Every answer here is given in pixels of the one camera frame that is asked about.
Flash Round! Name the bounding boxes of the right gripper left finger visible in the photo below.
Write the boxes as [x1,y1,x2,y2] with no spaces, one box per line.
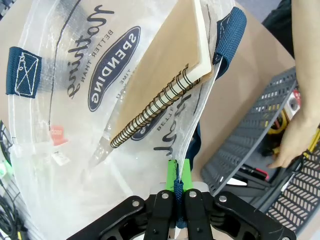
[66,159,180,240]

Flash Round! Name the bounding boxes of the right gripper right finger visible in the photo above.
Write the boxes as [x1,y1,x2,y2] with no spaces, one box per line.
[183,158,297,240]

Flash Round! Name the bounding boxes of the clear shopping bag navy handles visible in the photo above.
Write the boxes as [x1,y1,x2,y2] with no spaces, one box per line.
[0,0,249,240]

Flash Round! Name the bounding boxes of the yellow cable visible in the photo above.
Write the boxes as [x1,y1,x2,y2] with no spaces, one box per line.
[268,109,320,158]

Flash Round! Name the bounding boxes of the brown spiral notebook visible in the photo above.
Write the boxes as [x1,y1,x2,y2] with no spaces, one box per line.
[109,0,216,150]

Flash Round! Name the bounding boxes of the person's right forearm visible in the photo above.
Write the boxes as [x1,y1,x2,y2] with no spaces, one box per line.
[291,0,320,122]

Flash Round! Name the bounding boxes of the person's right hand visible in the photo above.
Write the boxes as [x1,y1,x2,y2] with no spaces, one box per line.
[266,109,320,171]

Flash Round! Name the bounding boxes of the white card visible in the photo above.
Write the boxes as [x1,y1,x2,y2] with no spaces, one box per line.
[225,178,249,188]

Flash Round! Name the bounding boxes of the black red marker pen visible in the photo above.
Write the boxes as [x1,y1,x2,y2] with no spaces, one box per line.
[239,165,270,180]

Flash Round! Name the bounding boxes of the grey plastic basket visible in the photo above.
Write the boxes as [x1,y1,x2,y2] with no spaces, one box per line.
[201,66,320,232]

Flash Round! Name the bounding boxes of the red white small box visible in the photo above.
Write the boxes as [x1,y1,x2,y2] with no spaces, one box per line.
[286,89,303,116]

